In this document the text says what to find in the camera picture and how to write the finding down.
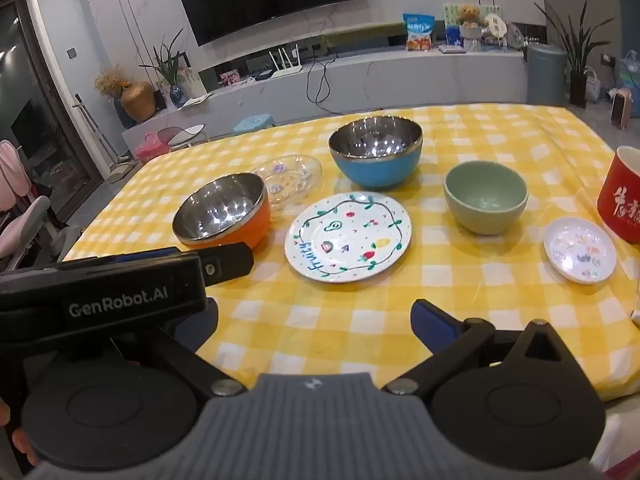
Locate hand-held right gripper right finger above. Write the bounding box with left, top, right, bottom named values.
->
left=382, top=298, right=576, bottom=401

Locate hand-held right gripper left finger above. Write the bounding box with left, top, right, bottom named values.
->
left=115, top=297, right=246, bottom=399

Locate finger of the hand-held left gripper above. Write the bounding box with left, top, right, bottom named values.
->
left=199, top=241, right=254, bottom=287

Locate orange steel bowl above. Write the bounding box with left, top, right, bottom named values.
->
left=171, top=172, right=272, bottom=251

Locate clear glass plate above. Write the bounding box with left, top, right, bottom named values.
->
left=248, top=154, right=323, bottom=211

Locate white fruit-painted plate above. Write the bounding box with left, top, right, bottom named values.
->
left=285, top=192, right=412, bottom=281

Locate green ceramic bowl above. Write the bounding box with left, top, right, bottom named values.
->
left=444, top=161, right=529, bottom=236

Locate blue steel bowl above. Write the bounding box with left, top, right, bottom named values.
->
left=328, top=116, right=424, bottom=192

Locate small white plate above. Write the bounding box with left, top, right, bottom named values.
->
left=543, top=217, right=617, bottom=285

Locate person's left hand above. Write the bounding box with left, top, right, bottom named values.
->
left=0, top=399, right=40, bottom=467

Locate yellow checkered tablecloth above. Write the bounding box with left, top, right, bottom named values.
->
left=62, top=102, right=640, bottom=403

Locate pink chair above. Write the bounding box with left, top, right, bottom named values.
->
left=0, top=140, right=83, bottom=271

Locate white stool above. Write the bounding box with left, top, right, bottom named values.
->
left=157, top=124, right=206, bottom=148

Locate pink basket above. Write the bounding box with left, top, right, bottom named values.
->
left=134, top=132, right=171, bottom=163

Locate light blue stool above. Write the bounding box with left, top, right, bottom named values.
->
left=232, top=114, right=276, bottom=136

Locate plant in blue vase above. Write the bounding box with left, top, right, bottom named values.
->
left=139, top=27, right=191, bottom=108

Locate dark glass door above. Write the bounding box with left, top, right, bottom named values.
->
left=0, top=0, right=106, bottom=201

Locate brown vase with dried flowers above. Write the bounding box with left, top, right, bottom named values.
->
left=95, top=65, right=157, bottom=123

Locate white router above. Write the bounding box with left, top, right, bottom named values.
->
left=269, top=45, right=303, bottom=78

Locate red cup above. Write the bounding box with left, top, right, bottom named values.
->
left=596, top=146, right=640, bottom=245

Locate white television cabinet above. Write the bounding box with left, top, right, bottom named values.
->
left=121, top=25, right=531, bottom=146

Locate grey trash bin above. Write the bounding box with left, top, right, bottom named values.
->
left=527, top=42, right=568, bottom=107

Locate tall potted plant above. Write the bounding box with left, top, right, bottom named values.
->
left=534, top=0, right=616, bottom=108

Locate small beige floor appliance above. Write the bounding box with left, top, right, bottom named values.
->
left=611, top=87, right=636, bottom=131

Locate blue snack bag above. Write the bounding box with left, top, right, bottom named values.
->
left=403, top=12, right=436, bottom=52

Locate teddy bear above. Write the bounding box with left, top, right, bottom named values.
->
left=457, top=4, right=490, bottom=28

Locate blue green plastic bag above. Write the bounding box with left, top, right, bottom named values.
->
left=617, top=50, right=640, bottom=118

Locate black cable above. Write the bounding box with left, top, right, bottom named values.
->
left=306, top=52, right=341, bottom=106

